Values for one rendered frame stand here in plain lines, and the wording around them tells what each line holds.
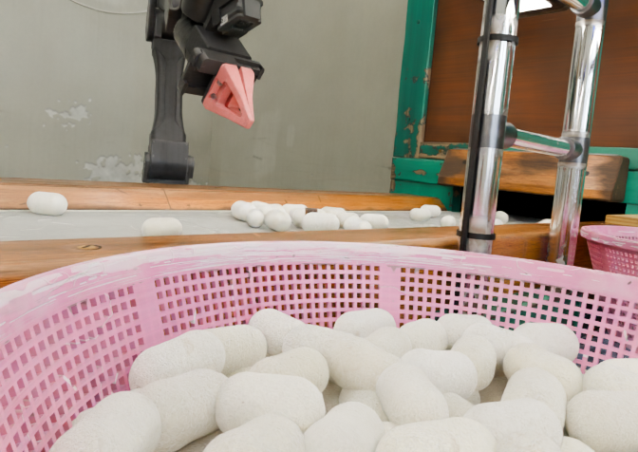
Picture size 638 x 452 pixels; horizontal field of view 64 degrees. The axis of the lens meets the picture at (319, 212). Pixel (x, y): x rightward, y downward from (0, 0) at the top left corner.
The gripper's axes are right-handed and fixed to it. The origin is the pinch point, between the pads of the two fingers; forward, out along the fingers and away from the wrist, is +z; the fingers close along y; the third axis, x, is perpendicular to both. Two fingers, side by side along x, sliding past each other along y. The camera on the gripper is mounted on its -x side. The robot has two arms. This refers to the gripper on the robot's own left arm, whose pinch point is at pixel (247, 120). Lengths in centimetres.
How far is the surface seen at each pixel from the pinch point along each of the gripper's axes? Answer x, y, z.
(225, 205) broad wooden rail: 10.0, -0.6, 5.0
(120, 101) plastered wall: 116, 63, -165
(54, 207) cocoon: 6.6, -22.2, 8.7
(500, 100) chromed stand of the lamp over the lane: -23.7, -5.1, 27.2
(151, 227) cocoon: -3.3, -19.8, 19.9
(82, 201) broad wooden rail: 10.0, -18.1, 4.7
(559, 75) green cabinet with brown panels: -20, 52, 3
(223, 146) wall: 125, 119, -148
